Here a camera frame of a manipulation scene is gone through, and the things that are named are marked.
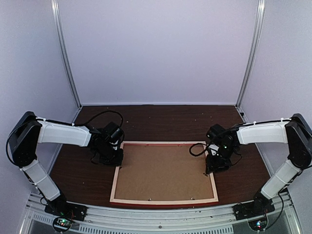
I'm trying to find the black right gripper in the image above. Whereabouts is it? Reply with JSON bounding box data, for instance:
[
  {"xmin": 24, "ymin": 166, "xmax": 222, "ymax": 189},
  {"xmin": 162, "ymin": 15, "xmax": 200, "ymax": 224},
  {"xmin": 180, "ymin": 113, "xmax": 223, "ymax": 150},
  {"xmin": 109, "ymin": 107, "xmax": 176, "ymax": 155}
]
[{"xmin": 206, "ymin": 145, "xmax": 236, "ymax": 175}]

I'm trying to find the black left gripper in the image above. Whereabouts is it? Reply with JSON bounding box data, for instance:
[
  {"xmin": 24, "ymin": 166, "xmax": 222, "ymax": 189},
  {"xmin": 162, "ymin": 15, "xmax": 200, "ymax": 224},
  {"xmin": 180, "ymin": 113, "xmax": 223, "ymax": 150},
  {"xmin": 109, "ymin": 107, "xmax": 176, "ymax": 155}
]
[{"xmin": 96, "ymin": 143, "xmax": 124, "ymax": 166}]

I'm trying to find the brown backing board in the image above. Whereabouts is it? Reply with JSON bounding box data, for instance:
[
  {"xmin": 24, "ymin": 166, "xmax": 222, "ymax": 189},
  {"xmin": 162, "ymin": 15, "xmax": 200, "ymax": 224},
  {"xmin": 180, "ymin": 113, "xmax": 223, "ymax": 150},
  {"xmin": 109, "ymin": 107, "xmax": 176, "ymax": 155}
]
[{"xmin": 114, "ymin": 143, "xmax": 215, "ymax": 200}]

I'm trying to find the red wooden picture frame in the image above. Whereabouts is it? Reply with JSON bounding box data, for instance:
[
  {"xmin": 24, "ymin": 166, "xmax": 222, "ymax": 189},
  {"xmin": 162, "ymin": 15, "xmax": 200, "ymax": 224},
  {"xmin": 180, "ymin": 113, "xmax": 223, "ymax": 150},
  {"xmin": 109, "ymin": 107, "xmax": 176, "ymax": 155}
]
[{"xmin": 109, "ymin": 140, "xmax": 219, "ymax": 209}]

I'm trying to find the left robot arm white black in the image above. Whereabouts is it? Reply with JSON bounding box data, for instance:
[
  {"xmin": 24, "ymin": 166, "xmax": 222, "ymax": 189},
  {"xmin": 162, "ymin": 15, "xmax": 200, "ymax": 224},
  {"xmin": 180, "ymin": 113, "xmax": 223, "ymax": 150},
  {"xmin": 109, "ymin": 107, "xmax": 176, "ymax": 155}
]
[{"xmin": 5, "ymin": 111, "xmax": 125, "ymax": 216}]

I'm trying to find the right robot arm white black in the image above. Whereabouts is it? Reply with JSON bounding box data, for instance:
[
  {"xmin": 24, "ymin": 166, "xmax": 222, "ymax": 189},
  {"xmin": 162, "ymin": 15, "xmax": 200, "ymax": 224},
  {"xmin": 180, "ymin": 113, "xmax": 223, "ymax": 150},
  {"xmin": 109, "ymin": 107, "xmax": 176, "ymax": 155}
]
[{"xmin": 205, "ymin": 113, "xmax": 312, "ymax": 215}]

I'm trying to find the right round led board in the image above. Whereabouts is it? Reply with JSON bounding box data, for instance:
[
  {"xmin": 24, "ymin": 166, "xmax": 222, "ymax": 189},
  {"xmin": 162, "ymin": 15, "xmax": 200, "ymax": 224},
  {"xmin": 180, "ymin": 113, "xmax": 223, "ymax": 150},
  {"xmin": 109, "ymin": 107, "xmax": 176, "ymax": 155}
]
[{"xmin": 248, "ymin": 217, "xmax": 268, "ymax": 232}]

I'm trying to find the round led board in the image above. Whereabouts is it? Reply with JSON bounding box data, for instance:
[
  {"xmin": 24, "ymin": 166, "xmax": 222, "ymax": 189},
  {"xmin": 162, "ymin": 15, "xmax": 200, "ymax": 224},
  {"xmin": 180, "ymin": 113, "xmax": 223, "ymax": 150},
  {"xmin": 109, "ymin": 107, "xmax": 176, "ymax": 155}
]
[
  {"xmin": 52, "ymin": 217, "xmax": 73, "ymax": 232},
  {"xmin": 248, "ymin": 217, "xmax": 268, "ymax": 232}
]

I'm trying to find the left round led board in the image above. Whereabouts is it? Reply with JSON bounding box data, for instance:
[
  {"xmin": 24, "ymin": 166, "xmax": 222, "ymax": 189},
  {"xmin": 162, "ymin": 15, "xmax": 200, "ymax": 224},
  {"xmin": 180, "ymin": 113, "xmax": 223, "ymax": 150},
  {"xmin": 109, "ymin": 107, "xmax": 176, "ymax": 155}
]
[{"xmin": 52, "ymin": 217, "xmax": 73, "ymax": 232}]

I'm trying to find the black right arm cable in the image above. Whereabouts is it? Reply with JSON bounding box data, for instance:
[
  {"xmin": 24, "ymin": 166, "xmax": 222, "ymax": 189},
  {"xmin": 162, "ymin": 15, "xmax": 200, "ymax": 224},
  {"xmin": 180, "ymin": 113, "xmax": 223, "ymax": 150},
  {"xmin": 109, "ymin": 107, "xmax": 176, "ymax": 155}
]
[{"xmin": 189, "ymin": 142, "xmax": 210, "ymax": 157}]

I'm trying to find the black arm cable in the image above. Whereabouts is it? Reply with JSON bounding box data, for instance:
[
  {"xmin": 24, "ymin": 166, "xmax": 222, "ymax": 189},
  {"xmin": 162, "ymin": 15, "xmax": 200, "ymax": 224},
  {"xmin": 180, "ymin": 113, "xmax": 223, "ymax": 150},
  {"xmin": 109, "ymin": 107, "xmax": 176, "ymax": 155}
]
[
  {"xmin": 82, "ymin": 111, "xmax": 124, "ymax": 130},
  {"xmin": 189, "ymin": 142, "xmax": 210, "ymax": 157}
]

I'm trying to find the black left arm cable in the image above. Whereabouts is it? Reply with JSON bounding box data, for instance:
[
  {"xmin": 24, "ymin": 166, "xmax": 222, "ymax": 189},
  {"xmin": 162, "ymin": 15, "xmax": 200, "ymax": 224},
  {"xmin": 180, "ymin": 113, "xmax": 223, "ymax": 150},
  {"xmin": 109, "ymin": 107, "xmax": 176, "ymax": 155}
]
[{"xmin": 82, "ymin": 111, "xmax": 124, "ymax": 130}]

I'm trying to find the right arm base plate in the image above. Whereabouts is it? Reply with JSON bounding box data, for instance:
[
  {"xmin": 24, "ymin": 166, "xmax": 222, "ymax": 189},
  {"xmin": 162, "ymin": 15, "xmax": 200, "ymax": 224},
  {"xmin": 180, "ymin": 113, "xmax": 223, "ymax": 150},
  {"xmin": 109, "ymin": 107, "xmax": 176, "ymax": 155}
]
[{"xmin": 233, "ymin": 201, "xmax": 275, "ymax": 220}]

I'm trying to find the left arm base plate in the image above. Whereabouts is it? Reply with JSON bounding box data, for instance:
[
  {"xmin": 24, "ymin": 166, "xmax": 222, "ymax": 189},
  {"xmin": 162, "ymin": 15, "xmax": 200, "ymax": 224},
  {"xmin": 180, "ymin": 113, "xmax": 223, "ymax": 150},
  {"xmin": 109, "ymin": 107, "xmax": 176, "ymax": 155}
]
[{"xmin": 44, "ymin": 201, "xmax": 87, "ymax": 221}]

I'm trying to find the aluminium front rail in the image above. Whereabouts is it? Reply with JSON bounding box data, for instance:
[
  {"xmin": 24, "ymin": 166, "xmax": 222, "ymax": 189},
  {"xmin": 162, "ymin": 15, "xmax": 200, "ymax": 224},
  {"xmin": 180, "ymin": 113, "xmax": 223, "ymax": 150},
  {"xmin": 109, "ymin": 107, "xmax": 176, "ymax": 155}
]
[{"xmin": 17, "ymin": 192, "xmax": 303, "ymax": 234}]

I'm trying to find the left aluminium corner post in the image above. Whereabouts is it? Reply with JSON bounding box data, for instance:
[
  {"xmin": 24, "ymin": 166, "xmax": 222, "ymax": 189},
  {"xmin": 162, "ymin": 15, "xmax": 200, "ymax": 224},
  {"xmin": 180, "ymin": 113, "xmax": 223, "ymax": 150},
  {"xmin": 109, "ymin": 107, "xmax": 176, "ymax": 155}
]
[{"xmin": 51, "ymin": 0, "xmax": 82, "ymax": 109}]

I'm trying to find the aluminium corner post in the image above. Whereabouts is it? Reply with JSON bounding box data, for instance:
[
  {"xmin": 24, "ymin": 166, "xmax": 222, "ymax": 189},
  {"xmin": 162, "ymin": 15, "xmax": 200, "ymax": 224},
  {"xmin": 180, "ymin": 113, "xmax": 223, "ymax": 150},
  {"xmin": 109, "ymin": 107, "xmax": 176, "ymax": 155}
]
[
  {"xmin": 51, "ymin": 0, "xmax": 82, "ymax": 109},
  {"xmin": 235, "ymin": 0, "xmax": 266, "ymax": 109}
]

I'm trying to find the right aluminium corner post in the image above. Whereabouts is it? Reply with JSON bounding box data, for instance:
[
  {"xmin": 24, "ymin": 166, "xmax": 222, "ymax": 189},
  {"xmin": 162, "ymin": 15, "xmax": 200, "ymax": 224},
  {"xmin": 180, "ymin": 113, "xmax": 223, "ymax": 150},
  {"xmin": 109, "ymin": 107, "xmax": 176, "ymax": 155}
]
[{"xmin": 235, "ymin": 0, "xmax": 266, "ymax": 109}]

